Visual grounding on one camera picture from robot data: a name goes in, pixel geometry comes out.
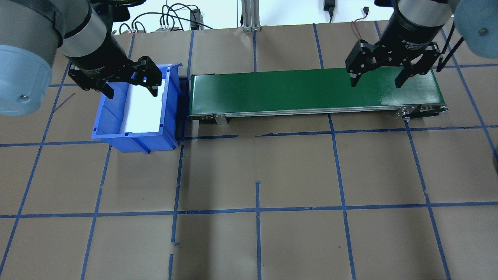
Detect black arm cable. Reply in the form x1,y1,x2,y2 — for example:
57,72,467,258
436,23,466,73

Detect black looped cable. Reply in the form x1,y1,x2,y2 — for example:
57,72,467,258
161,3,214,31

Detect blue plastic storage bin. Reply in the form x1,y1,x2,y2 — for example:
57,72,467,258
91,63,183,155

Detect thin black cable tie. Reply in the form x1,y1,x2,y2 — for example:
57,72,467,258
51,92,76,114

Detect red and black wires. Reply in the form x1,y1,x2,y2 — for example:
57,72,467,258
351,8,369,41

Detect aluminium frame post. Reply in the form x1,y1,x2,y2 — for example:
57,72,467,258
241,0,262,32

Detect green conveyor belt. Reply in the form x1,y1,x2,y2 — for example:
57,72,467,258
188,66,449,126

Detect black curved cable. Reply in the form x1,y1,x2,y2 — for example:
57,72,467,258
119,12,166,33

